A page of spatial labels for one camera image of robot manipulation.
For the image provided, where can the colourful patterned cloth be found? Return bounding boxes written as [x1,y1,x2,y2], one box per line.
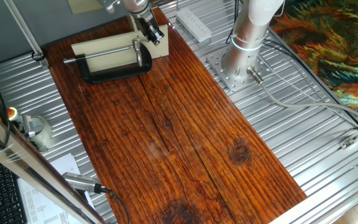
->
[270,0,358,110]

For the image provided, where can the black device cable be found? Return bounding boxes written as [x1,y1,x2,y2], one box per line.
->
[101,186,131,224]

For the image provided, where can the thin black cable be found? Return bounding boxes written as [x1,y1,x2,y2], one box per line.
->
[225,0,358,128]

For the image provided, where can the silver ribbed device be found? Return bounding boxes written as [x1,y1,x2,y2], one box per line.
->
[62,172,105,194]

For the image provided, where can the aluminium frame post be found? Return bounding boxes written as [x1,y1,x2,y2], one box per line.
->
[3,0,49,68]

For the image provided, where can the red emergency stop button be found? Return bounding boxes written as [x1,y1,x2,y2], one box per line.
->
[6,107,24,125]

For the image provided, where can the chrome water tap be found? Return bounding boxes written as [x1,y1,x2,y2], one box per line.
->
[132,37,150,68]

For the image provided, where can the white power strip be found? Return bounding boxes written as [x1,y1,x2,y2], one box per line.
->
[175,7,213,44]

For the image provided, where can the black C-clamp with steel screw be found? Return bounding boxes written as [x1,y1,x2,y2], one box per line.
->
[63,42,154,84]

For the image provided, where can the thin white cable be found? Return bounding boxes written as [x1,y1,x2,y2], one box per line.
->
[261,51,358,127]

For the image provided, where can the printed paper sheets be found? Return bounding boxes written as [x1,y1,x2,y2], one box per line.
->
[17,152,96,224]

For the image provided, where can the thick grey cable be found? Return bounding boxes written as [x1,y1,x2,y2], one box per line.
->
[246,66,358,125]

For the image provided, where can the steel frame bar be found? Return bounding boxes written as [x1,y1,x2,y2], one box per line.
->
[0,93,105,224]

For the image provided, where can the brown wooden board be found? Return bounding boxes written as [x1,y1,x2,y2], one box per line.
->
[44,7,307,224]

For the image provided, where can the small grey clamp fixture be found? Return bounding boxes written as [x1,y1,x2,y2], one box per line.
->
[29,115,55,152]

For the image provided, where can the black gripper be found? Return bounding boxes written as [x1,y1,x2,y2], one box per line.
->
[130,9,165,47]

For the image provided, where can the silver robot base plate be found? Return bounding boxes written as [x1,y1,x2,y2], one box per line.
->
[206,46,273,92]

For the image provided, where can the silver metal clamp piece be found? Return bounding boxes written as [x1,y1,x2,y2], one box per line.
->
[20,114,37,138]

